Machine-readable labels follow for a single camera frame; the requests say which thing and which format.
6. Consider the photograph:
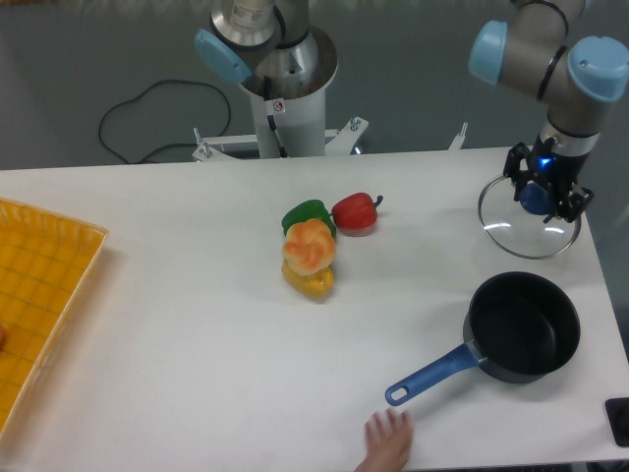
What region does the black object table corner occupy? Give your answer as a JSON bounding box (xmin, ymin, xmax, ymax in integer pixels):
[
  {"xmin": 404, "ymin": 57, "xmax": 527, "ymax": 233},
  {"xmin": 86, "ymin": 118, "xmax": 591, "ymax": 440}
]
[{"xmin": 604, "ymin": 397, "xmax": 629, "ymax": 447}]

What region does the yellow bell pepper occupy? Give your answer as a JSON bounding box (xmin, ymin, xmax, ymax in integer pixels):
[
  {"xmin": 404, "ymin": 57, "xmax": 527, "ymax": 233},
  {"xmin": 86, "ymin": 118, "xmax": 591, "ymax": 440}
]
[{"xmin": 281, "ymin": 261, "xmax": 334, "ymax": 299}]

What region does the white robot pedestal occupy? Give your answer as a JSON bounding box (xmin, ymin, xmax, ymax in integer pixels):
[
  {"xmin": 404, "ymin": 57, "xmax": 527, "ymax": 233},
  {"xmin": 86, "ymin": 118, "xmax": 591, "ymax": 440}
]
[{"xmin": 241, "ymin": 26, "xmax": 338, "ymax": 157}]

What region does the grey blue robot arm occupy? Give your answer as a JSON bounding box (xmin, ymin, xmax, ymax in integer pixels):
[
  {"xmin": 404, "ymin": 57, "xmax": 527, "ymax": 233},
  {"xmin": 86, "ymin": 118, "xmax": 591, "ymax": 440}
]
[{"xmin": 194, "ymin": 1, "xmax": 628, "ymax": 222}]

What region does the green bell pepper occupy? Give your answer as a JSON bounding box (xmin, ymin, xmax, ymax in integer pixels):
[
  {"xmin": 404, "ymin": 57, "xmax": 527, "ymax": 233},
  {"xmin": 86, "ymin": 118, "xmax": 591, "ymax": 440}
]
[{"xmin": 281, "ymin": 199, "xmax": 337, "ymax": 239}]

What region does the orange swirl bread roll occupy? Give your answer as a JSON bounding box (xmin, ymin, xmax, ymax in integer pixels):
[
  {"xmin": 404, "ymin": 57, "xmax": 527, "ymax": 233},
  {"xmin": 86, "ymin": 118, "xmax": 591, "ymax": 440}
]
[{"xmin": 281, "ymin": 218, "xmax": 336, "ymax": 275}]

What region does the person's hand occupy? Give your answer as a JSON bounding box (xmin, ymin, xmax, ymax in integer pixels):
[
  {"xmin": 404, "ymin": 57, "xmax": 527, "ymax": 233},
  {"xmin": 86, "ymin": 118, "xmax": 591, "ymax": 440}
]
[{"xmin": 355, "ymin": 408, "xmax": 414, "ymax": 472}]

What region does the white base mounting frame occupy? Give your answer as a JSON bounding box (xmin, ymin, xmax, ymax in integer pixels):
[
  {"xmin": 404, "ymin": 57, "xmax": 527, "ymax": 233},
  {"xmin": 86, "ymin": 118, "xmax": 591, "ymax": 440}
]
[{"xmin": 191, "ymin": 116, "xmax": 468, "ymax": 162}]

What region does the black saucepan blue handle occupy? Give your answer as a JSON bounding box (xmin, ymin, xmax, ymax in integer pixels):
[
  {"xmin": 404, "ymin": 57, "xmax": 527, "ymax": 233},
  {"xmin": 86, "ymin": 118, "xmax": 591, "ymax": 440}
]
[{"xmin": 384, "ymin": 271, "xmax": 581, "ymax": 406}]

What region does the glass lid blue knob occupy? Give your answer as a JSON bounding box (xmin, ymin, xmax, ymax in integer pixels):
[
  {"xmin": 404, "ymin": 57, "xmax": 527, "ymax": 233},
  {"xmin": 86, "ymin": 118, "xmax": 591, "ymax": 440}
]
[{"xmin": 477, "ymin": 176, "xmax": 582, "ymax": 260}]

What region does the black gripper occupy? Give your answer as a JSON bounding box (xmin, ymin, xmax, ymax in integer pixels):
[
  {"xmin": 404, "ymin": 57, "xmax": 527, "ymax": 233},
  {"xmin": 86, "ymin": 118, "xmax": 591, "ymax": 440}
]
[{"xmin": 502, "ymin": 138, "xmax": 594, "ymax": 224}]

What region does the red bell pepper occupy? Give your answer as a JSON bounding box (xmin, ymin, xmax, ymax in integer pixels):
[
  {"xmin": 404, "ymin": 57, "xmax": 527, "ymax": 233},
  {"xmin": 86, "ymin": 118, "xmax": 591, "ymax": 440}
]
[{"xmin": 331, "ymin": 192, "xmax": 383, "ymax": 230}]

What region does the black floor cable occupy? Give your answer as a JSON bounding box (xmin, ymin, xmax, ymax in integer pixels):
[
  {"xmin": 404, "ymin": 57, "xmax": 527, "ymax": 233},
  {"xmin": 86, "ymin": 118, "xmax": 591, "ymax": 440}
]
[{"xmin": 97, "ymin": 79, "xmax": 232, "ymax": 165}]

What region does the yellow woven basket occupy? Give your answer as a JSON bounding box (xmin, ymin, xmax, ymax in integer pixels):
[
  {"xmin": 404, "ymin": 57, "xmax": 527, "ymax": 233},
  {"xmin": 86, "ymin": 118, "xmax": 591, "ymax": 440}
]
[{"xmin": 1, "ymin": 198, "xmax": 109, "ymax": 430}]

